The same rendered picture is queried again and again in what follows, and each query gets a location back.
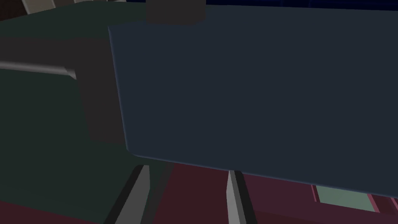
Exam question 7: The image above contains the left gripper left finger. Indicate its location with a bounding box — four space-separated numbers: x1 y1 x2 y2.
104 164 151 224

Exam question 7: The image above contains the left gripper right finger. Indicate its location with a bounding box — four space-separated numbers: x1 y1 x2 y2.
225 170 259 224

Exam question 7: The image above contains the dark blue table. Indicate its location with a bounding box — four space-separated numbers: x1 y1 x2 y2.
107 4 398 198

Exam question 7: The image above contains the dark grey block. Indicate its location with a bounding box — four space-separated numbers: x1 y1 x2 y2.
145 0 207 25

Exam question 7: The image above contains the grey bar handle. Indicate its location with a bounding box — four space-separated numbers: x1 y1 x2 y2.
0 60 77 80

